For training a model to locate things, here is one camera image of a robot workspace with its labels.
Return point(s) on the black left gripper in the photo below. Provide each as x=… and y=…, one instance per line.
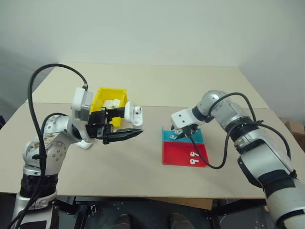
x=96, y=125

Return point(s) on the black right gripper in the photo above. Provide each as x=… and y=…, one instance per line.
x=191, y=128

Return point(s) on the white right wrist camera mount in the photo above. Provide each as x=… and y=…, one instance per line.
x=182, y=118

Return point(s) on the dark rounded shape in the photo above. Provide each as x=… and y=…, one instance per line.
x=179, y=220
x=122, y=220

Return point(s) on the red and teal tray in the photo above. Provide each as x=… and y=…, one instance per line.
x=181, y=152

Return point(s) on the closed white earbud case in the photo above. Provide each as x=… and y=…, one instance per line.
x=108, y=103
x=116, y=102

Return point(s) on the white earbud case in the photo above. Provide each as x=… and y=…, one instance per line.
x=116, y=102
x=133, y=114
x=108, y=103

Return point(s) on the brown cardboard box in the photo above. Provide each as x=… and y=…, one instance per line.
x=294, y=130

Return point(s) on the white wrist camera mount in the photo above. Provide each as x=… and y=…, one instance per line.
x=182, y=118
x=78, y=100

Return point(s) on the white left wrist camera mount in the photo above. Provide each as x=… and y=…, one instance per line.
x=78, y=100

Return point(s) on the yellow plastic bin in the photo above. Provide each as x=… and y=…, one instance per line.
x=101, y=100

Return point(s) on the dark object at room edge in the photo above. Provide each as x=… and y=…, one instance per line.
x=2, y=122

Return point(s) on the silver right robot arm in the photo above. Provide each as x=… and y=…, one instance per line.
x=262, y=152

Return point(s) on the black table frame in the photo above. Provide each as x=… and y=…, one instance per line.
x=69, y=205

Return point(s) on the white earbud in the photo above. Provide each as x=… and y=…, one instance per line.
x=173, y=137
x=194, y=162
x=194, y=154

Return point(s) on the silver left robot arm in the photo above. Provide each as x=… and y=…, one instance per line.
x=55, y=152

